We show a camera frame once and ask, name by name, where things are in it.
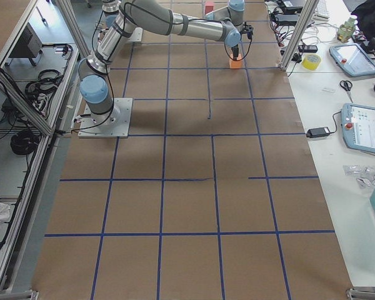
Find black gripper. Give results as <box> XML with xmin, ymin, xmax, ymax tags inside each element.
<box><xmin>230</xmin><ymin>34</ymin><xmax>241</xmax><ymax>60</ymax></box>

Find orange foam block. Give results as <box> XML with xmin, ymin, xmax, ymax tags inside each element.
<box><xmin>229</xmin><ymin>53</ymin><xmax>243</xmax><ymax>69</ymax></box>

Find pink foam block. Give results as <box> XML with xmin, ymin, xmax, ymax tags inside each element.
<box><xmin>204</xmin><ymin>1</ymin><xmax>214</xmax><ymax>14</ymax></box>

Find yellow tape roll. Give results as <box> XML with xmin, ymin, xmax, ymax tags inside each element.
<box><xmin>302</xmin><ymin>54</ymin><xmax>321</xmax><ymax>71</ymax></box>

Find black power adapter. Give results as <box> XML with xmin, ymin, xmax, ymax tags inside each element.
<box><xmin>306</xmin><ymin>127</ymin><xmax>331</xmax><ymax>138</ymax></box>

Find far teach pendant tablet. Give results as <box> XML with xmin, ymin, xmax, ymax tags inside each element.
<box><xmin>329</xmin><ymin>44</ymin><xmax>375</xmax><ymax>77</ymax></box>

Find teach pendant tablet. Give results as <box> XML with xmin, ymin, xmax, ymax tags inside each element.
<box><xmin>341</xmin><ymin>103</ymin><xmax>375</xmax><ymax>154</ymax></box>
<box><xmin>329</xmin><ymin>44</ymin><xmax>375</xmax><ymax>77</ymax></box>

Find near teach pendant tablet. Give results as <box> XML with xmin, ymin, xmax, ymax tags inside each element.
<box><xmin>341</xmin><ymin>103</ymin><xmax>375</xmax><ymax>154</ymax></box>

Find bag of small parts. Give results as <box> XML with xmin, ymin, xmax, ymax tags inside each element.
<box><xmin>342</xmin><ymin>165</ymin><xmax>375</xmax><ymax>188</ymax></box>

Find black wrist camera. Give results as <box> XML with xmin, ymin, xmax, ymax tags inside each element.
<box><xmin>240</xmin><ymin>21</ymin><xmax>254</xmax><ymax>41</ymax></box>

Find aluminium frame post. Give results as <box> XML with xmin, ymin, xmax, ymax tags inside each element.
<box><xmin>279</xmin><ymin>0</ymin><xmax>319</xmax><ymax>71</ymax></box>

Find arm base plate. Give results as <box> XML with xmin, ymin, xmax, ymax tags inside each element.
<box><xmin>78</xmin><ymin>97</ymin><xmax>133</xmax><ymax>138</ymax></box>
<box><xmin>128</xmin><ymin>27</ymin><xmax>143</xmax><ymax>43</ymax></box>

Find black handled scissors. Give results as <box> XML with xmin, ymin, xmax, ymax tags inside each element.
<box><xmin>339</xmin><ymin>80</ymin><xmax>353</xmax><ymax>103</ymax></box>

